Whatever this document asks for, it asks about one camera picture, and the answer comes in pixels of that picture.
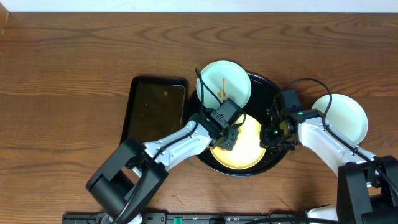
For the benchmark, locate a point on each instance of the yellow plate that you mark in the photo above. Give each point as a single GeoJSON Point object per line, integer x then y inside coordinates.
{"type": "Point", "coordinates": [247, 151]}

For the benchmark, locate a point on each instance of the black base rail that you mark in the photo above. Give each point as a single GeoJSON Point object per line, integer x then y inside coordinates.
{"type": "Point", "coordinates": [162, 218]}

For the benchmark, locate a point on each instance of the black round tray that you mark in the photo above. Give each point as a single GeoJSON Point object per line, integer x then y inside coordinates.
{"type": "Point", "coordinates": [262, 96]}

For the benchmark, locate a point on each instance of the light blue plate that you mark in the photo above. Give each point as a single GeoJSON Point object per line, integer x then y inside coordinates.
{"type": "Point", "coordinates": [348, 117]}
{"type": "Point", "coordinates": [224, 80]}

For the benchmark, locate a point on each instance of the orange green scrub sponge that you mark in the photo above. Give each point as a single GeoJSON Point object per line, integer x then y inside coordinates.
{"type": "Point", "coordinates": [220, 148]}

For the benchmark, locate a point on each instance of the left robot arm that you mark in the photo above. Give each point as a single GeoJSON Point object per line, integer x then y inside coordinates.
{"type": "Point", "coordinates": [129, 178]}

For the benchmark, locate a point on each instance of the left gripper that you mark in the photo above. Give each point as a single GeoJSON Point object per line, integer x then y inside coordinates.
{"type": "Point", "coordinates": [230, 140]}

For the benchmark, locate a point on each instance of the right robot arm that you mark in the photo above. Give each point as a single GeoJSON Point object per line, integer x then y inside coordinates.
{"type": "Point", "coordinates": [367, 184]}

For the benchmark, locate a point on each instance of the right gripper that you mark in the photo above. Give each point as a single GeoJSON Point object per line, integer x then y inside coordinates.
{"type": "Point", "coordinates": [267, 142]}

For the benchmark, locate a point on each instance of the black rectangular tray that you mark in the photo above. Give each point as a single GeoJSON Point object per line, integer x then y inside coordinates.
{"type": "Point", "coordinates": [154, 108]}

